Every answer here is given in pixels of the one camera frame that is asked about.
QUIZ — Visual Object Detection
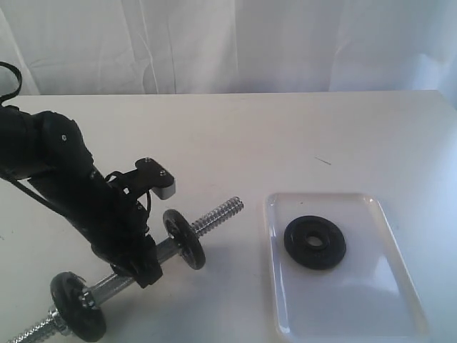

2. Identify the black plate with chrome nut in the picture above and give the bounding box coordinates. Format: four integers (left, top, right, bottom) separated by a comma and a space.
50, 272, 106, 342

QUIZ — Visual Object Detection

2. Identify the white backdrop curtain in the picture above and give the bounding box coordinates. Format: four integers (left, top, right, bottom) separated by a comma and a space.
1, 1, 456, 96

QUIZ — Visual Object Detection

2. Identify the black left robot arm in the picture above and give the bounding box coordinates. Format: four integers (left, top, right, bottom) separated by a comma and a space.
1, 106, 174, 287

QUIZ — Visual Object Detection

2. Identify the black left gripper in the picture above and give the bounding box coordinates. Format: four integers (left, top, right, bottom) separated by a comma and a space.
70, 170, 163, 289

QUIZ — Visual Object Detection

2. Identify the black weight plate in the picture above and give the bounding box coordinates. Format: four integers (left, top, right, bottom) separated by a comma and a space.
283, 215, 346, 270

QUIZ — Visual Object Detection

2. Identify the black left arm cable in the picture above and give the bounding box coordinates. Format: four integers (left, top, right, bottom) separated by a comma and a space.
0, 61, 47, 204

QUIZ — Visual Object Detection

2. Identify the white rectangular plastic tray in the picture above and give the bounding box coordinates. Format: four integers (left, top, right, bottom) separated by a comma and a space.
263, 192, 431, 342

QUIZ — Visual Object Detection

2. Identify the chrome threaded dumbbell bar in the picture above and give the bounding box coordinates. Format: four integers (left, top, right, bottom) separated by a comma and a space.
9, 197, 243, 342

